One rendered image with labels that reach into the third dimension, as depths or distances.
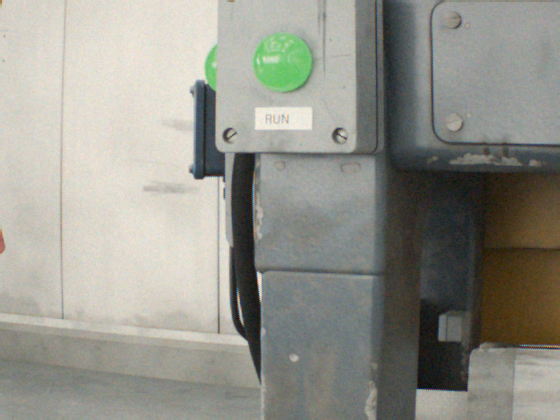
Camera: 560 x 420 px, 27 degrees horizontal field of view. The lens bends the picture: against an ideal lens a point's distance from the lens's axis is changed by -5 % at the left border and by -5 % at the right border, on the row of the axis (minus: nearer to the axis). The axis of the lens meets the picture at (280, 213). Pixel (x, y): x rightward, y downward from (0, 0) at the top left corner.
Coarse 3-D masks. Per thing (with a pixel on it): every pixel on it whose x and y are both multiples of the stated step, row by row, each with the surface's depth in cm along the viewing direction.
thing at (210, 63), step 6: (216, 48) 63; (210, 54) 63; (216, 54) 62; (210, 60) 63; (216, 60) 62; (204, 66) 63; (210, 66) 62; (210, 72) 63; (210, 78) 63; (210, 84) 63
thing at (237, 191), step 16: (240, 160) 68; (240, 176) 68; (240, 192) 68; (240, 208) 68; (240, 224) 68; (240, 240) 69; (240, 256) 69; (240, 272) 69; (256, 272) 70; (240, 288) 70; (256, 288) 70; (240, 304) 70; (256, 304) 70; (256, 320) 70; (256, 336) 70; (256, 352) 70; (256, 368) 71
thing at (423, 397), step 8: (416, 392) 81; (424, 392) 80; (432, 392) 80; (440, 392) 80; (448, 392) 80; (456, 392) 79; (464, 392) 79; (416, 400) 81; (424, 400) 80; (432, 400) 80; (440, 400) 80; (448, 400) 80; (456, 400) 79; (464, 400) 79; (416, 408) 81; (424, 408) 80; (432, 408) 80; (440, 408) 80; (448, 408) 80; (456, 408) 79; (464, 408) 79; (416, 416) 81; (424, 416) 80; (432, 416) 80; (440, 416) 80; (448, 416) 80; (456, 416) 79; (464, 416) 79
